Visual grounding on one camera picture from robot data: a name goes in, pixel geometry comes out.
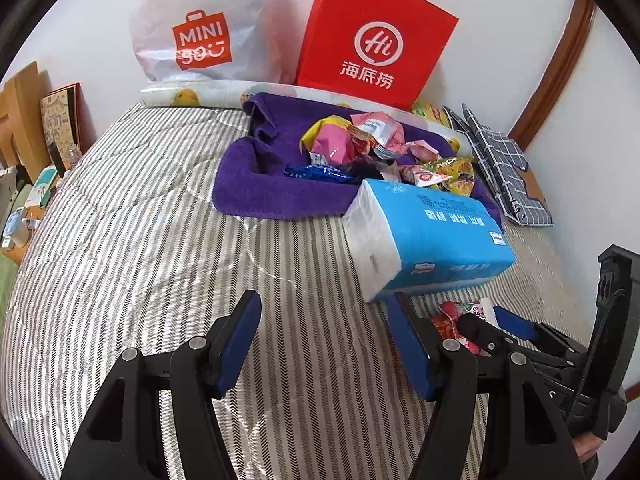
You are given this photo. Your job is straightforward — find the wooden nightstand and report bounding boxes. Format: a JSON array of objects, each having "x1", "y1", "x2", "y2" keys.
[{"x1": 0, "y1": 160, "x2": 66, "y2": 266}]

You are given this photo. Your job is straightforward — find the yellow pink snack packet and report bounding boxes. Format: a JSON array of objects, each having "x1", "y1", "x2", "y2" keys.
[{"x1": 300, "y1": 116, "x2": 358, "y2": 166}]

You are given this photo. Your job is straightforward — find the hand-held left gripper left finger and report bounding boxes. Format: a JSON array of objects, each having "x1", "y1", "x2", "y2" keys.
[{"x1": 60, "y1": 289, "x2": 263, "y2": 480}]

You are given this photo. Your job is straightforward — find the blue tissue pack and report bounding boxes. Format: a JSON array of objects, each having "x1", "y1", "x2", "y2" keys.
[{"x1": 341, "y1": 178, "x2": 517, "y2": 303}]

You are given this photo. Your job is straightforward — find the green white box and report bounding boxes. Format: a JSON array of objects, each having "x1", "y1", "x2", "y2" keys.
[{"x1": 32, "y1": 165, "x2": 63, "y2": 206}]

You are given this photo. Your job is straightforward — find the brown wooden door frame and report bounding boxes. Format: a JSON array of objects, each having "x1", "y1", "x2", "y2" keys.
[{"x1": 507, "y1": 0, "x2": 596, "y2": 151}]

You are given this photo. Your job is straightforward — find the person's right hand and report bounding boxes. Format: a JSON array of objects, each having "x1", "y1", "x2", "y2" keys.
[{"x1": 571, "y1": 432, "x2": 608, "y2": 467}]

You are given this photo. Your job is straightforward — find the green yellow snack packet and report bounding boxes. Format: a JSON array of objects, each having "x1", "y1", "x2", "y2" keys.
[{"x1": 425, "y1": 155, "x2": 476, "y2": 193}]

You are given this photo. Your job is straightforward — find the white blue small box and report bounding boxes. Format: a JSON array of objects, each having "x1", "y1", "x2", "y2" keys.
[{"x1": 2, "y1": 210, "x2": 26, "y2": 248}]

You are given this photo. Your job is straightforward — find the white fruit print paper roll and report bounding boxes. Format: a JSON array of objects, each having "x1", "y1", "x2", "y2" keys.
[{"x1": 139, "y1": 80, "x2": 461, "y2": 153}]

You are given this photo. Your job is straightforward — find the purple towel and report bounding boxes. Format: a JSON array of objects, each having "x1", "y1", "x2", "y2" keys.
[{"x1": 212, "y1": 92, "x2": 503, "y2": 233}]

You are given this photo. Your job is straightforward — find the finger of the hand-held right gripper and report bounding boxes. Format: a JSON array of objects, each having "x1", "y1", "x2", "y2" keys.
[
  {"x1": 492, "y1": 305, "x2": 584, "y2": 361},
  {"x1": 457, "y1": 313, "x2": 526, "y2": 356}
]

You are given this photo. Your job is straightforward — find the white pink wipes packet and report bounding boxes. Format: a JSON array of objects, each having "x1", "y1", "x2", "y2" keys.
[{"x1": 350, "y1": 112, "x2": 397, "y2": 134}]

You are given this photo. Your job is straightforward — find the red snack packet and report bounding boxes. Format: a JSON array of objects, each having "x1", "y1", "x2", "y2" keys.
[{"x1": 430, "y1": 299, "x2": 496, "y2": 356}]

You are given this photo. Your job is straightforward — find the wooden headboard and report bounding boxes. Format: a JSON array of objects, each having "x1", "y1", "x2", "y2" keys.
[{"x1": 0, "y1": 61, "x2": 53, "y2": 171}]

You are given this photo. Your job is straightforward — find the pink packet with white label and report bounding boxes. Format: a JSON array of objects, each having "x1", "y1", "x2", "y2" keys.
[{"x1": 372, "y1": 127, "x2": 407, "y2": 158}]

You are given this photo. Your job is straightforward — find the pink white strawberry snack packets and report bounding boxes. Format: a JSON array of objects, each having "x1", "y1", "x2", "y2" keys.
[{"x1": 400, "y1": 162, "x2": 451, "y2": 191}]

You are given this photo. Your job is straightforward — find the white plastic shopping bag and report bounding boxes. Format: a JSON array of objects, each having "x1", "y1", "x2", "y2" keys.
[{"x1": 129, "y1": 0, "x2": 281, "y2": 83}]

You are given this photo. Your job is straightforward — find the blue snack packet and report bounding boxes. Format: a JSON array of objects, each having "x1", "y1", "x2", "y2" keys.
[{"x1": 284, "y1": 162, "x2": 361, "y2": 185}]

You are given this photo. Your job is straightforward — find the red paper bag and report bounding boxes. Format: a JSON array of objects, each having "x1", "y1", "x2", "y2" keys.
[{"x1": 294, "y1": 0, "x2": 460, "y2": 110}]

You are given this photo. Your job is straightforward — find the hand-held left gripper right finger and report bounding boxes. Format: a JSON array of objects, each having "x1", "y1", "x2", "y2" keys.
[{"x1": 387, "y1": 291, "x2": 576, "y2": 480}]

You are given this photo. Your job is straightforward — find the yellow green drink packet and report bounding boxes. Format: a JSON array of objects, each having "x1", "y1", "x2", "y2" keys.
[{"x1": 411, "y1": 101, "x2": 451, "y2": 126}]

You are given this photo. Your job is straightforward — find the grey striped mattress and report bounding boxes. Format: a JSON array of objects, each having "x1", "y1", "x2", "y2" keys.
[{"x1": 0, "y1": 102, "x2": 601, "y2": 480}]

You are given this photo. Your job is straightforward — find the blue checked folded cloth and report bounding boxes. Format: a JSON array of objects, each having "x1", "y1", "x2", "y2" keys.
[{"x1": 442, "y1": 103, "x2": 555, "y2": 228}]

